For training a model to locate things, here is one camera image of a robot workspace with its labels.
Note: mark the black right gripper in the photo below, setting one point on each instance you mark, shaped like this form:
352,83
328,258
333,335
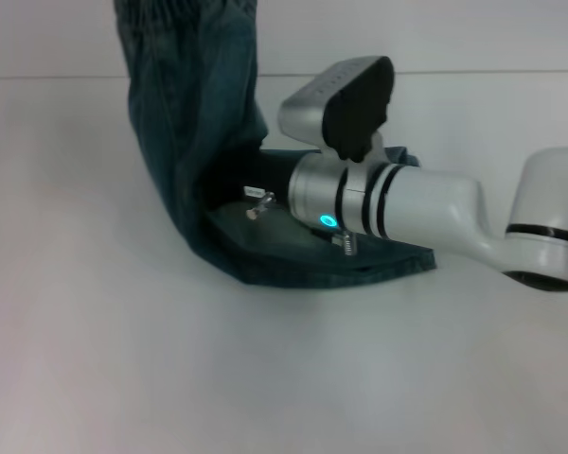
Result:
274,172

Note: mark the blue denim shorts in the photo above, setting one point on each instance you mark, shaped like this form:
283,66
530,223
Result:
189,142

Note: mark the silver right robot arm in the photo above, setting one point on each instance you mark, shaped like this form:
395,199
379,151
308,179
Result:
431,203

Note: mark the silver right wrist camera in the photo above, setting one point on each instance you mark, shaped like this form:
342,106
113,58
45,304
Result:
312,99

